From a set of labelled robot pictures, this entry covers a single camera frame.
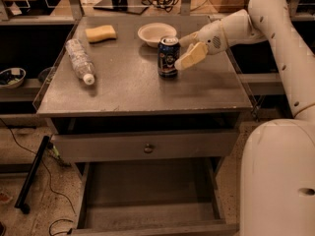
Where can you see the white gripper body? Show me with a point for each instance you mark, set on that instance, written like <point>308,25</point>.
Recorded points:
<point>211,36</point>

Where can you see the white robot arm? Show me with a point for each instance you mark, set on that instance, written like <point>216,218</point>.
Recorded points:
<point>277,175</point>

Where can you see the grey drawer cabinet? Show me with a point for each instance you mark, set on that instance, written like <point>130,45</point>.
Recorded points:
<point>130,96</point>

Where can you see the white paper bowl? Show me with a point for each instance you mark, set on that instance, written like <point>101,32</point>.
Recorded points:
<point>152,33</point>

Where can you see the black monitor stand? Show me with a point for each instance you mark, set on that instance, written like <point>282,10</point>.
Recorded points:
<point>135,7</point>

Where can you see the black bar on floor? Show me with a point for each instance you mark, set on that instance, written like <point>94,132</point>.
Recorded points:
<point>21,199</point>

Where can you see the grey top drawer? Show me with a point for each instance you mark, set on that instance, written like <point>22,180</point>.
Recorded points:
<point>130,146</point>

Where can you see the grey open middle drawer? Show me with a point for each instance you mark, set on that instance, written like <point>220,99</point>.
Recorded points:
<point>168,197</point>

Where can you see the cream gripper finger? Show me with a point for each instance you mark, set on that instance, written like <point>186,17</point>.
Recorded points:
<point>194,54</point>
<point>186,40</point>

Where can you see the clear plastic water bottle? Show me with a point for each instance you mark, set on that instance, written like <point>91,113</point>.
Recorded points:
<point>82,64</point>

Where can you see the white bowl with items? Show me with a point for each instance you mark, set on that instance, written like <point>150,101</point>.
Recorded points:
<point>12,78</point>

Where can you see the grey side shelf right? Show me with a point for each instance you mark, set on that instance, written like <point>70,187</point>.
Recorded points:
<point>263,84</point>

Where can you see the blue pepsi can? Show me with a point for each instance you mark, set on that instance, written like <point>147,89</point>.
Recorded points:
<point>168,51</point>

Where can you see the yellow sponge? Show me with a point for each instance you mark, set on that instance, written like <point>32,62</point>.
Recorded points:
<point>100,33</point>

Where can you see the round metal drawer knob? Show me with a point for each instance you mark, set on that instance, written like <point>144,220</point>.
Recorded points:
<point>148,148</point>

